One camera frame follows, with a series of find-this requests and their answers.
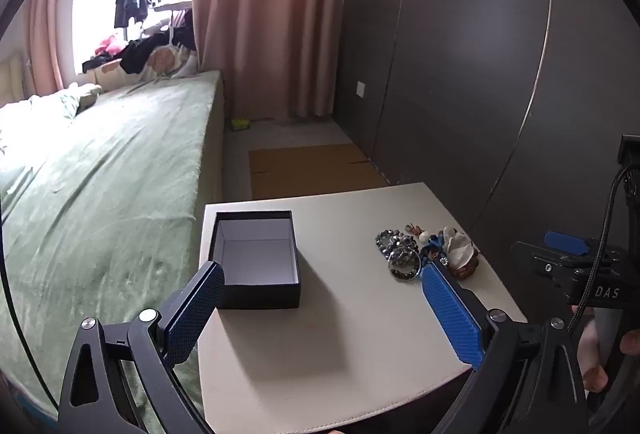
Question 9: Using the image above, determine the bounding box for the black braided cable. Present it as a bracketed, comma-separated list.
[569, 161, 640, 334]

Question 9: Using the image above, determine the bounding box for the person's right hand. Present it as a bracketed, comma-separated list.
[571, 305, 640, 393]

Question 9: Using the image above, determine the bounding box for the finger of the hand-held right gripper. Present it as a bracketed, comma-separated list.
[544, 230, 589, 258]

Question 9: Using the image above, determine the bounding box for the dark faceted bead bracelet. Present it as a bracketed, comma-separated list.
[375, 228, 420, 252]

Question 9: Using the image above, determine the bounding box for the black cardboard box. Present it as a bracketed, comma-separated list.
[209, 210, 303, 311]

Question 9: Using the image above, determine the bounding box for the dark grey wardrobe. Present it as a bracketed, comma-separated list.
[332, 0, 640, 267]

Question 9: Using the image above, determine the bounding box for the dark bead bracelet ring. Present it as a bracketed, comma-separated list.
[388, 248, 425, 283]

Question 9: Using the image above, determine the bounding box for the pile of black clothes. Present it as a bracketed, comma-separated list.
[82, 9, 198, 76]

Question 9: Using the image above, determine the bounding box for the bed with green blanket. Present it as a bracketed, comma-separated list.
[0, 69, 226, 421]

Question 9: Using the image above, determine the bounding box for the blue bead jewelry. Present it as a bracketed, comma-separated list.
[420, 234, 447, 265]

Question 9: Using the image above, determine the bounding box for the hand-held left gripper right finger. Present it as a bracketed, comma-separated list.
[421, 259, 591, 434]

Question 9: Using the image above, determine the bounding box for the pink cloth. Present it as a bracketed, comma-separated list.
[94, 34, 127, 59]

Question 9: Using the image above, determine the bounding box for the flat cardboard sheet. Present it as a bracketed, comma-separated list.
[248, 143, 389, 202]

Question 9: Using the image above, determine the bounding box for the narrow pink curtain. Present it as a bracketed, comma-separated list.
[22, 0, 87, 96]

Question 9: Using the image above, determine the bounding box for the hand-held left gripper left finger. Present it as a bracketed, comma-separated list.
[57, 260, 226, 434]

